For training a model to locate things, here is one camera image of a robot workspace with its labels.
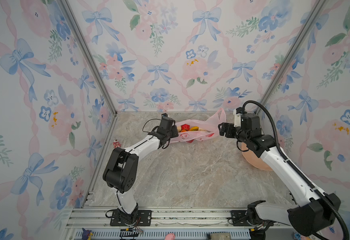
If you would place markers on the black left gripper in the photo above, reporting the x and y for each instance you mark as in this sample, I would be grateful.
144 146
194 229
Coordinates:
175 133

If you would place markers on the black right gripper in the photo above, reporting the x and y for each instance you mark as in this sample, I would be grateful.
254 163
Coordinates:
229 127

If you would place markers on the pink plastic bag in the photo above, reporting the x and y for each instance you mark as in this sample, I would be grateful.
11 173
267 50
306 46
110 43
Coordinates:
208 129

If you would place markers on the peach scalloped plastic bowl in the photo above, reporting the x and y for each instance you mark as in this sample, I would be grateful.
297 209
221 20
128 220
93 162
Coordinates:
252 159

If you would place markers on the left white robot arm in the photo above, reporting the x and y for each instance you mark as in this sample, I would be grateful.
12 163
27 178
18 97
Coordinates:
121 169

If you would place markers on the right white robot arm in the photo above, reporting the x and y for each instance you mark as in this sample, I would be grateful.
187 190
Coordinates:
314 209

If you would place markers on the fake yellow banana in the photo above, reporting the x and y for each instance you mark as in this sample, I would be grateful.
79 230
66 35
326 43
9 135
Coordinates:
194 129

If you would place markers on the small red white figurine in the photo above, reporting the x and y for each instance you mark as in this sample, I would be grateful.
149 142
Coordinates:
116 144

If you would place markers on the pink toy at front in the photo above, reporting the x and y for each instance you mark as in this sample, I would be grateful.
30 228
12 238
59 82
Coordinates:
170 236

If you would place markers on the grey box at front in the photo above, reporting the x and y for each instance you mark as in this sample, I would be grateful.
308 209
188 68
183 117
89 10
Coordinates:
219 236

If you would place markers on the colourful toy front right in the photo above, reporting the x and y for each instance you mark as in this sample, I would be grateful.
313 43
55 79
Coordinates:
298 236

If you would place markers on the purple toy at front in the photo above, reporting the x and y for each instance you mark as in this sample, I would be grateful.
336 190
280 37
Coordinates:
86 234

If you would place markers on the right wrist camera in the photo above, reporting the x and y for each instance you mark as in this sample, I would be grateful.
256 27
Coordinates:
238 117

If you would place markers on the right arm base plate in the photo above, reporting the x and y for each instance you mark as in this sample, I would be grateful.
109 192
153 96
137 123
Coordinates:
240 218

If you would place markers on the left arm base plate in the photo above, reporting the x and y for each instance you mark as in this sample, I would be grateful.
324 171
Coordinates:
141 218

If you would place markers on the aluminium rail frame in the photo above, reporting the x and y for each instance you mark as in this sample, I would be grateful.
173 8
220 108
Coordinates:
184 223

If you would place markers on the right aluminium corner post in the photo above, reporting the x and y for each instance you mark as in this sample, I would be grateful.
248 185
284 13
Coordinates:
303 33

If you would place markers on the aluminium corner post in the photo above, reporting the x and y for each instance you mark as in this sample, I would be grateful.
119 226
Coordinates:
77 32
303 33

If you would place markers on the left aluminium corner post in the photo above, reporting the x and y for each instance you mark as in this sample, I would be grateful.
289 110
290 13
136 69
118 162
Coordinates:
77 32

